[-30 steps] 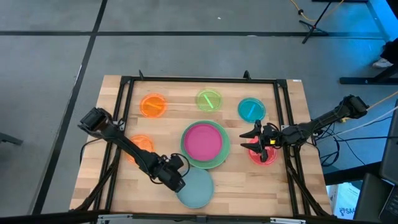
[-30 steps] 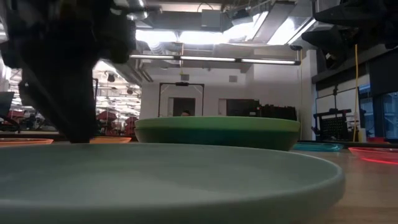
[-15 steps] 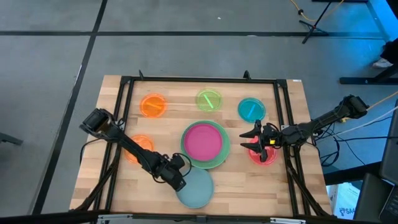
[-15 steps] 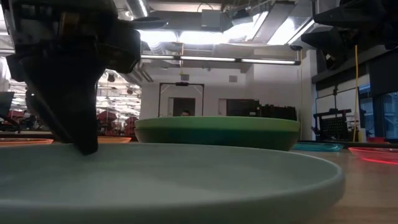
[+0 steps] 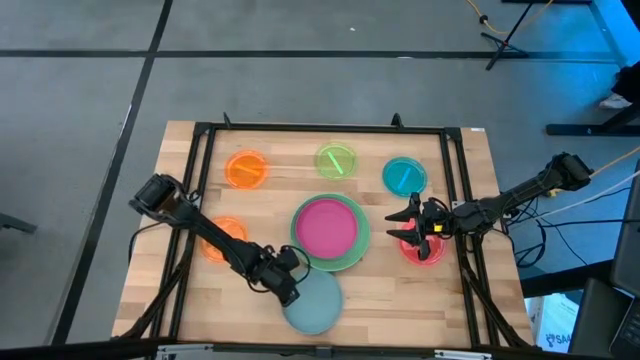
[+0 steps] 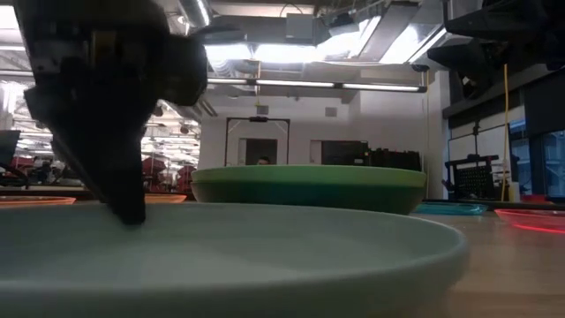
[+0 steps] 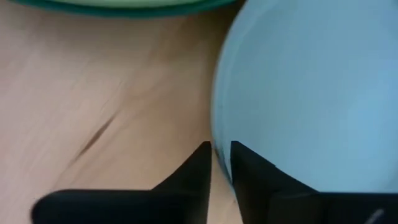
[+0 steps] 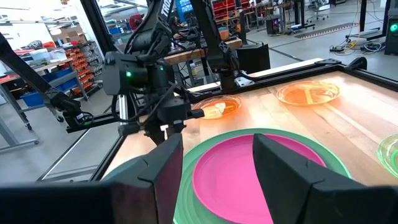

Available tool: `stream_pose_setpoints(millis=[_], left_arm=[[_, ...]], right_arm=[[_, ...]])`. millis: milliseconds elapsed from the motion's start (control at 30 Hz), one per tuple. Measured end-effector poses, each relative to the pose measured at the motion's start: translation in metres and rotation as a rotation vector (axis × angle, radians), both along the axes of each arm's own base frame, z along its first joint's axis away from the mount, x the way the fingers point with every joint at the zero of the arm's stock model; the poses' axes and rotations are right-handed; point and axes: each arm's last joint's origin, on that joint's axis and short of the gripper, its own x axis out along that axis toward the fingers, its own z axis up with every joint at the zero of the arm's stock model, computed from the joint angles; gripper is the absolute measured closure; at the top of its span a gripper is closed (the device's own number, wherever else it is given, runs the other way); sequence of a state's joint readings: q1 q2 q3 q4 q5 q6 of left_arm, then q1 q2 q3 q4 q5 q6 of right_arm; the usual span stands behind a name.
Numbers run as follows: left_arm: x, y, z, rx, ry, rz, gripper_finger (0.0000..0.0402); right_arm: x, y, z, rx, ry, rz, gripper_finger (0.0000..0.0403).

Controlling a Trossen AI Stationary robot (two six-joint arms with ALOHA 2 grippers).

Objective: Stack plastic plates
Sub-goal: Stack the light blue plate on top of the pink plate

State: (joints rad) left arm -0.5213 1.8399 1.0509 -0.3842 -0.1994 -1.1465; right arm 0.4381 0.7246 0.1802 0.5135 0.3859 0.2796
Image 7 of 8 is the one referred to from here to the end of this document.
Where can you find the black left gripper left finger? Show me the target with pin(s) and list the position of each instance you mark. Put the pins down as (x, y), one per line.
(124, 207)

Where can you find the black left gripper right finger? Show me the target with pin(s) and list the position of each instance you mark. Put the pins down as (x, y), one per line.
(280, 205)

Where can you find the light blue plastic plate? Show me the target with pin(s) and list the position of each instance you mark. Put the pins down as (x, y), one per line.
(311, 93)

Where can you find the dark green plastic plate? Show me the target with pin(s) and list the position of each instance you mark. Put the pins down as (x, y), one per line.
(124, 13)

